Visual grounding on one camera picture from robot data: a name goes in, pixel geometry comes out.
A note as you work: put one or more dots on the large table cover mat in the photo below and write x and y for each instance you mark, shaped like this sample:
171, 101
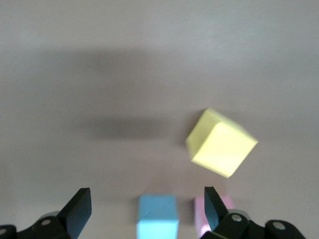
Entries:
74, 87

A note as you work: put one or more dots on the yellow foam cube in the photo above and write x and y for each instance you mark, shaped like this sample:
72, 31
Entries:
221, 144

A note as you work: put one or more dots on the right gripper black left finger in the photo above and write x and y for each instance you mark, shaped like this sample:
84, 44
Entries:
64, 224

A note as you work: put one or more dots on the light blue foam cube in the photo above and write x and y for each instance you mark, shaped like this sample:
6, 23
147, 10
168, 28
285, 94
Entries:
158, 216

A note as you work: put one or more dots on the pink foam cube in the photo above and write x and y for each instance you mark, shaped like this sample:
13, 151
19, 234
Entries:
199, 216

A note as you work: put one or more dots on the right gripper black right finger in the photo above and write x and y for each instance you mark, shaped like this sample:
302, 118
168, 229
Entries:
231, 226

